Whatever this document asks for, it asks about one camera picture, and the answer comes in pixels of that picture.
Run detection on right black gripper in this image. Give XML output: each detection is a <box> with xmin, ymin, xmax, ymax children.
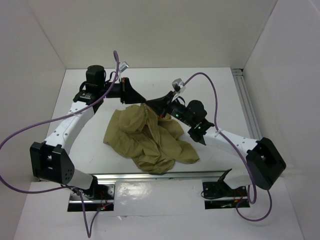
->
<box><xmin>146</xmin><ymin>91</ymin><xmax>194</xmax><ymax>127</ymax></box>

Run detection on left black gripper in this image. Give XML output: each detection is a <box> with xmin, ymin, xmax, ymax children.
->
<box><xmin>99</xmin><ymin>77</ymin><xmax>146</xmax><ymax>105</ymax></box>

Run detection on olive tan jacket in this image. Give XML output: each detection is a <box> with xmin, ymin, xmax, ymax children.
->
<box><xmin>103</xmin><ymin>103</ymin><xmax>200</xmax><ymax>174</ymax></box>

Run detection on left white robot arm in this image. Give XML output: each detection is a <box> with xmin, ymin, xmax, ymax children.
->
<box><xmin>29</xmin><ymin>62</ymin><xmax>146</xmax><ymax>200</ymax></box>

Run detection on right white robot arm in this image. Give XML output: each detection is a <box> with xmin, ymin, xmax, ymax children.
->
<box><xmin>146</xmin><ymin>91</ymin><xmax>287</xmax><ymax>196</ymax></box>

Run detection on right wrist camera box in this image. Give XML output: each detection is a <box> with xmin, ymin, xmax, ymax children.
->
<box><xmin>171</xmin><ymin>78</ymin><xmax>185</xmax><ymax>96</ymax></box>

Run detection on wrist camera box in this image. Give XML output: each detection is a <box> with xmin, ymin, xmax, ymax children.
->
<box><xmin>119</xmin><ymin>61</ymin><xmax>129</xmax><ymax>73</ymax></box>
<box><xmin>171</xmin><ymin>78</ymin><xmax>185</xmax><ymax>96</ymax></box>

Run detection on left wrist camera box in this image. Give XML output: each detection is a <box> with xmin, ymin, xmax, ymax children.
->
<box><xmin>119</xmin><ymin>61</ymin><xmax>129</xmax><ymax>73</ymax></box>

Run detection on front aluminium rail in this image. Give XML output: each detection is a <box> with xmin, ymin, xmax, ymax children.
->
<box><xmin>95</xmin><ymin>170</ymin><xmax>228</xmax><ymax>181</ymax></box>

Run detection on aluminium rail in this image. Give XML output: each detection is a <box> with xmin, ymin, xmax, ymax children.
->
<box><xmin>95</xmin><ymin>170</ymin><xmax>228</xmax><ymax>181</ymax></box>
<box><xmin>231</xmin><ymin>68</ymin><xmax>275</xmax><ymax>178</ymax></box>

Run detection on right side aluminium rail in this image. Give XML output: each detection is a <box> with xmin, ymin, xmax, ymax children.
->
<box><xmin>231</xmin><ymin>68</ymin><xmax>275</xmax><ymax>178</ymax></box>

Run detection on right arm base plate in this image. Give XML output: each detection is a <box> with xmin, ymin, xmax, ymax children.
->
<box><xmin>200</xmin><ymin>181</ymin><xmax>250</xmax><ymax>210</ymax></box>

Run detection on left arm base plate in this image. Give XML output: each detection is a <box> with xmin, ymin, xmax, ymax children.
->
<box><xmin>67</xmin><ymin>181</ymin><xmax>116</xmax><ymax>212</ymax></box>

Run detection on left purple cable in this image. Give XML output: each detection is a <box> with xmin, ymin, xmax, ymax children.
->
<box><xmin>0</xmin><ymin>50</ymin><xmax>121</xmax><ymax>238</ymax></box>

